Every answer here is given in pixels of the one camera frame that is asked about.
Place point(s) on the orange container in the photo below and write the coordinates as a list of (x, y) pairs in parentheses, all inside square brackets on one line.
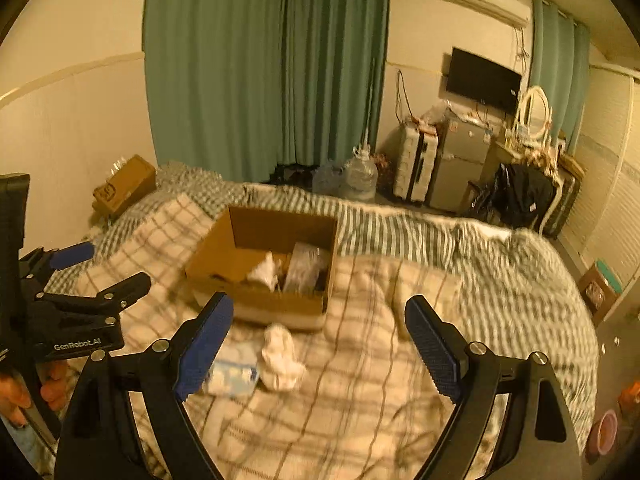
[(631, 396)]

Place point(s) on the white ribbed suitcase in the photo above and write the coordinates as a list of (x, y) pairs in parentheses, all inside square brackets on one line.
[(414, 165)]

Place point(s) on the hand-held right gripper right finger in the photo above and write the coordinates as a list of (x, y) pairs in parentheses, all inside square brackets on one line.
[(432, 347)]

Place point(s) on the white cloth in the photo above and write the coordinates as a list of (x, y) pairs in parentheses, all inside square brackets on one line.
[(282, 360)]

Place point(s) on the white crumpled paper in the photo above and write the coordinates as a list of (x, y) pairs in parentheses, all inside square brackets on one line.
[(262, 270)]

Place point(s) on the dark green suitcase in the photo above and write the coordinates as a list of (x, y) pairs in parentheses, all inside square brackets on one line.
[(567, 207)]

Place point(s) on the green striped blanket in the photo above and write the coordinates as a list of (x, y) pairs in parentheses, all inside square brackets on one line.
[(405, 230)]

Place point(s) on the narrow green curtain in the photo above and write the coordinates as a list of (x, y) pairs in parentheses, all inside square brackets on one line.
[(557, 60)]

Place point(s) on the white blue tissue packet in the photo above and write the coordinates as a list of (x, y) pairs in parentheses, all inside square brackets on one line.
[(235, 372)]

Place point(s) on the pink bowl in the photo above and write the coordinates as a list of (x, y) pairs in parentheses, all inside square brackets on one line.
[(602, 432)]

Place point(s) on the white round mirror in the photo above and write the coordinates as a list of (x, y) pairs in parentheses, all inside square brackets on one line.
[(522, 110)]

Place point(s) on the black wall television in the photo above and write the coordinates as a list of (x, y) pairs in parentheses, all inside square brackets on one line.
[(482, 80)]

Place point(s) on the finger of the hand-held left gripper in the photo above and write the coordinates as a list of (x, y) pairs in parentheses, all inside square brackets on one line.
[(120, 287), (72, 254)]

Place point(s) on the beige checkered blanket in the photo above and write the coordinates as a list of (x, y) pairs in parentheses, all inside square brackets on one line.
[(350, 385)]

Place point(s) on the silver mini fridge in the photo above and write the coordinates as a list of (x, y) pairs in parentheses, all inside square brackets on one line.
[(460, 165)]

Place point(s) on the closed brown cardboard box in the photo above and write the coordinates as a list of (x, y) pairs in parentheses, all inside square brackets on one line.
[(125, 187)]

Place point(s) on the person's left hand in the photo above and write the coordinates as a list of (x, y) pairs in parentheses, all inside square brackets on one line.
[(52, 385)]

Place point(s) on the black bag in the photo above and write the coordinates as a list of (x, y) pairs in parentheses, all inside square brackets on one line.
[(522, 195)]

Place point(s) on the dark clothes pile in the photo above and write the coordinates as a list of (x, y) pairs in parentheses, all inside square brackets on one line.
[(290, 174)]

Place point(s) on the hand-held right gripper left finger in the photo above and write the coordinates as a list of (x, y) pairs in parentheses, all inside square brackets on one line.
[(202, 345)]

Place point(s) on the small brown cardboard box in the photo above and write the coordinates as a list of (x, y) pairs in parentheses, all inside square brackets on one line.
[(595, 292)]

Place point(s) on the clear plastic package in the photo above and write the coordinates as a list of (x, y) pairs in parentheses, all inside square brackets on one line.
[(305, 267)]

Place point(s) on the large clear water bottle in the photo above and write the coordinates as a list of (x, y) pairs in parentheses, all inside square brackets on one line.
[(359, 177)]

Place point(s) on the wide green curtain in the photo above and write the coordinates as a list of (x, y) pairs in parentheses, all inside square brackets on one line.
[(250, 60)]

